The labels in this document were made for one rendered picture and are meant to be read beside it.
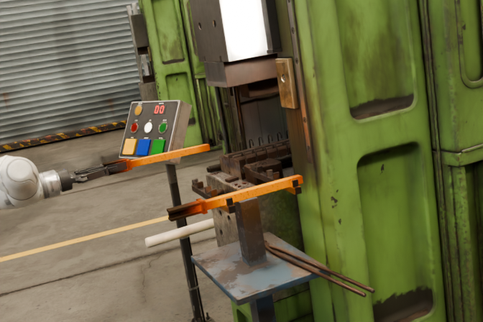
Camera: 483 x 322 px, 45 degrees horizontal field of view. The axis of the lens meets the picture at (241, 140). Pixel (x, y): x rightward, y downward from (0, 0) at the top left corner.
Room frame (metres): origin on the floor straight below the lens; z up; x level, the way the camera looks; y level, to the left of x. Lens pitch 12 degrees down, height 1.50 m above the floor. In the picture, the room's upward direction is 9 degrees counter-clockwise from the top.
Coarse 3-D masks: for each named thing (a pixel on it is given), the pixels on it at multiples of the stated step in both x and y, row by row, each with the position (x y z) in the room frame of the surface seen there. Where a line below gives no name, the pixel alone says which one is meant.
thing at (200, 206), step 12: (276, 180) 1.65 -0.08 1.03; (288, 180) 1.64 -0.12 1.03; (300, 180) 1.65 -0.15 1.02; (240, 192) 1.59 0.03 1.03; (252, 192) 1.59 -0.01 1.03; (264, 192) 1.61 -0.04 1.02; (192, 204) 1.53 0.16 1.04; (204, 204) 1.53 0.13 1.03; (216, 204) 1.55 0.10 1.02; (180, 216) 1.51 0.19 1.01
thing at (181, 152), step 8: (208, 144) 2.16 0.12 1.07; (168, 152) 2.11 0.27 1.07; (176, 152) 2.11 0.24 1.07; (184, 152) 2.12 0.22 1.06; (192, 152) 2.13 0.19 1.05; (120, 160) 2.03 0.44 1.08; (128, 160) 2.03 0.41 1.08; (136, 160) 2.05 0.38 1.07; (144, 160) 2.06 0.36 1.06; (152, 160) 2.07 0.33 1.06; (160, 160) 2.08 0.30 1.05; (128, 168) 2.03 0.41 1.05
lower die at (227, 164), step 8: (264, 144) 2.35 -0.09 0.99; (280, 144) 2.27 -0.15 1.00; (288, 144) 2.27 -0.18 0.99; (232, 152) 2.34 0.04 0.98; (248, 152) 2.21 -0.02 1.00; (264, 152) 2.20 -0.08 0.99; (272, 152) 2.20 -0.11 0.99; (280, 152) 2.21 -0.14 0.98; (224, 160) 2.27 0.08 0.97; (232, 160) 2.20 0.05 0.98; (240, 160) 2.14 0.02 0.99; (248, 160) 2.15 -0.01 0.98; (256, 160) 2.17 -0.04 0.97; (224, 168) 2.28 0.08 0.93; (232, 168) 2.21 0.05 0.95; (240, 168) 2.14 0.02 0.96; (240, 176) 2.15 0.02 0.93
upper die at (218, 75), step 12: (240, 60) 2.17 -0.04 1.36; (252, 60) 2.18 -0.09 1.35; (264, 60) 2.20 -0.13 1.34; (216, 72) 2.21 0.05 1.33; (228, 72) 2.14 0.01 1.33; (240, 72) 2.16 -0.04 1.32; (252, 72) 2.18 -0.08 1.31; (264, 72) 2.20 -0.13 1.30; (276, 72) 2.22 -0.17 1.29; (216, 84) 2.23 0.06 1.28; (228, 84) 2.14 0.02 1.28; (240, 84) 2.16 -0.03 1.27
